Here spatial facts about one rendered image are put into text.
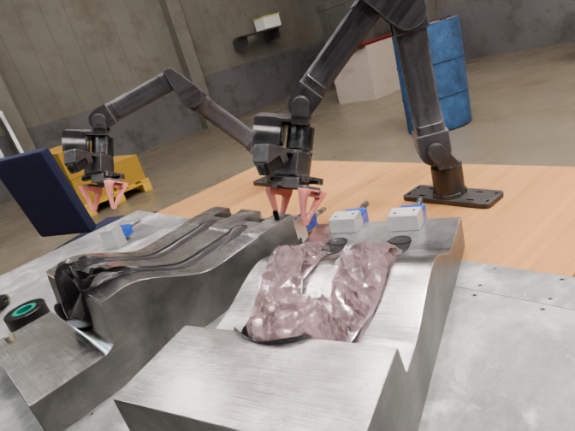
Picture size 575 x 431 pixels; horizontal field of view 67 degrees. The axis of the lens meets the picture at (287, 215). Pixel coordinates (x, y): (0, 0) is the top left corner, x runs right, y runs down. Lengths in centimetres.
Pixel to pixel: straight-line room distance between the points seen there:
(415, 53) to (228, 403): 69
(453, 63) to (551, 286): 409
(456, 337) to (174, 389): 34
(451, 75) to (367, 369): 436
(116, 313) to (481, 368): 47
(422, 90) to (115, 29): 941
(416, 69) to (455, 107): 384
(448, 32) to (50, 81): 723
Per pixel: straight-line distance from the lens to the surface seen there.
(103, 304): 66
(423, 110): 91
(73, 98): 964
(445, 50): 463
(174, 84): 128
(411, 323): 50
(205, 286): 74
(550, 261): 75
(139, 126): 996
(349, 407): 38
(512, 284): 69
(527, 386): 54
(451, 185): 95
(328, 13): 1020
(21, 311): 109
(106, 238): 131
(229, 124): 132
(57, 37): 977
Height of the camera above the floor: 118
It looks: 20 degrees down
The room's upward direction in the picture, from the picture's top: 16 degrees counter-clockwise
